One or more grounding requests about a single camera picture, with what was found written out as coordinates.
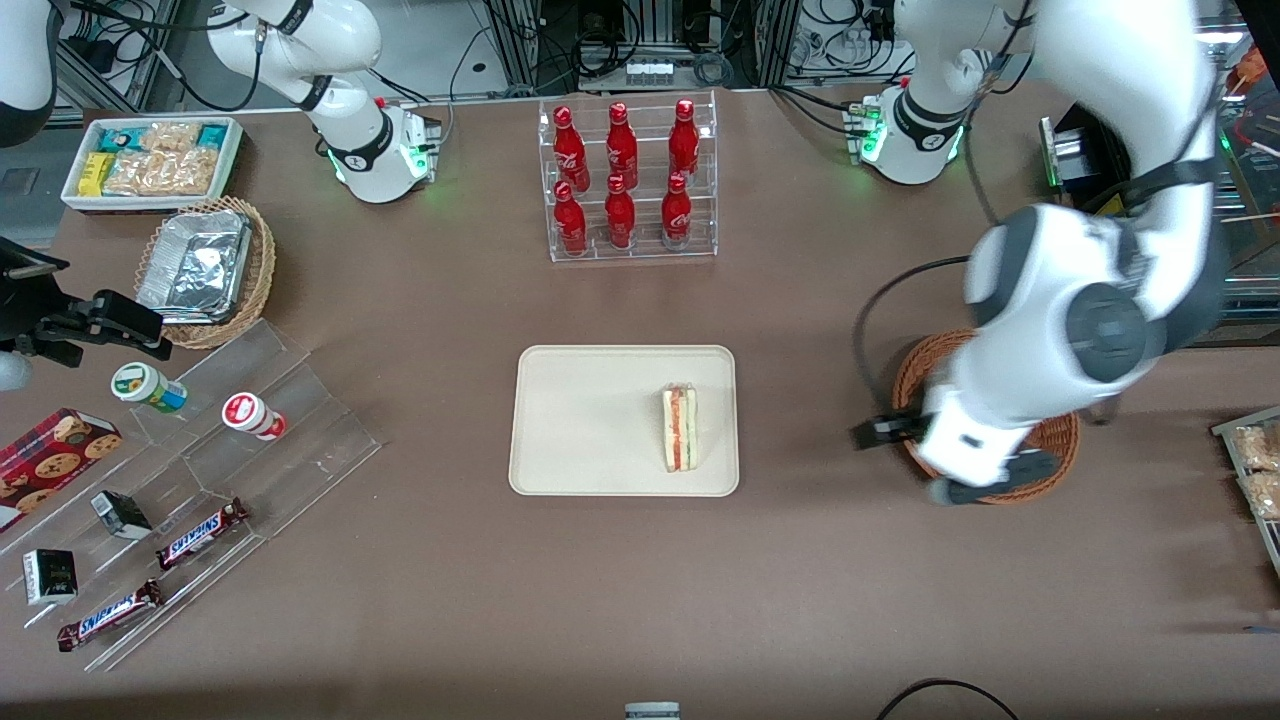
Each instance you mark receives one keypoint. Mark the yellow snack packet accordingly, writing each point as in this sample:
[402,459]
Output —
[96,173]

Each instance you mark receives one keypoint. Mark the small black chocolate box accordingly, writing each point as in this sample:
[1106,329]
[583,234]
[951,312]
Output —
[122,514]
[50,577]

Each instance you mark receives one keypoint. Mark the brown round wicker basket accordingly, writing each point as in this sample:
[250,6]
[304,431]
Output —
[915,375]

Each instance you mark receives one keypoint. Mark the clear acrylic stepped shelf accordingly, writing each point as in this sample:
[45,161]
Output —
[300,420]

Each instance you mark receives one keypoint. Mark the clear acrylic bottle rack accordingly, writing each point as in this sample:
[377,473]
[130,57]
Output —
[645,255]

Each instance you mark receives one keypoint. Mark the white power strip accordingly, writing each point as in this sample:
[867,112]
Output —
[648,71]

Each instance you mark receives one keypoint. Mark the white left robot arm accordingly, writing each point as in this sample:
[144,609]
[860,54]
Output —
[1100,60]

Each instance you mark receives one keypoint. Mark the green lidded yoghurt cup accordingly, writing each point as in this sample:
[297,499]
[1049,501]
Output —
[145,385]

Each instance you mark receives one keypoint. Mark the white rectangular snack bin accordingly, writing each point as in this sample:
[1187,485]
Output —
[232,160]

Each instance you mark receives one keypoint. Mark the red plaid cookie box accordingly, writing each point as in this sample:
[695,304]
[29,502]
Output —
[50,465]

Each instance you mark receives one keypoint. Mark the small grey device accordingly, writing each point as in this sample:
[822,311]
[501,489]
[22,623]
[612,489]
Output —
[652,711]

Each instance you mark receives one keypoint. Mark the clear pastry packet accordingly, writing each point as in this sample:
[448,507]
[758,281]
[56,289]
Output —
[1265,495]
[1258,447]

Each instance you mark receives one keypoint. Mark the clear cracker packet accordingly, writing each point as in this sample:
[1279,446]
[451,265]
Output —
[170,136]
[160,172]

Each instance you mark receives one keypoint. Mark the brown Snickers bar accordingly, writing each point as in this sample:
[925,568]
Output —
[200,534]
[108,615]

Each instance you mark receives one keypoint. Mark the aluminium foil container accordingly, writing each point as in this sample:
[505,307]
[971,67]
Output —
[195,265]

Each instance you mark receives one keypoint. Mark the cream plastic tray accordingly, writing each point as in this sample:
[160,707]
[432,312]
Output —
[590,425]

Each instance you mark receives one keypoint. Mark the light tan wicker basket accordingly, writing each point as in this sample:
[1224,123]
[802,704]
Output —
[262,270]

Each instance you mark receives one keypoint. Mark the teal snack packet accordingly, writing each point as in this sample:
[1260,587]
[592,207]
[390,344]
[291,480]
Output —
[213,135]
[122,138]

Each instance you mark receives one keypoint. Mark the black metal countertop appliance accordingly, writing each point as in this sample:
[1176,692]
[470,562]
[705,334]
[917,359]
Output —
[1075,150]

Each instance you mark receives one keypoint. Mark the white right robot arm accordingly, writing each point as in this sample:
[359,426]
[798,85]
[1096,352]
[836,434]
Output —
[320,45]

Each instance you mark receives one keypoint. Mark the triangular sandwich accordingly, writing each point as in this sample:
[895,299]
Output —
[680,430]

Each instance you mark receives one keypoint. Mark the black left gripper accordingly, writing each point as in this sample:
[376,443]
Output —
[886,429]

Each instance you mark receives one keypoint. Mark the metal tray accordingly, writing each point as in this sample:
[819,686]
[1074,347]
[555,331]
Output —
[1268,540]

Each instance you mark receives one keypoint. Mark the red cola bottle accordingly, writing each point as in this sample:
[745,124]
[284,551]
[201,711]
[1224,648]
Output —
[621,145]
[568,145]
[677,215]
[620,218]
[570,222]
[684,140]

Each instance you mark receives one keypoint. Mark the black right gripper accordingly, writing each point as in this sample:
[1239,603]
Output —
[52,327]

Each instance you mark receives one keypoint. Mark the red lidded yoghurt cup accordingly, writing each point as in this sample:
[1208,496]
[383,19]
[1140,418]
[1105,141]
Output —
[250,414]

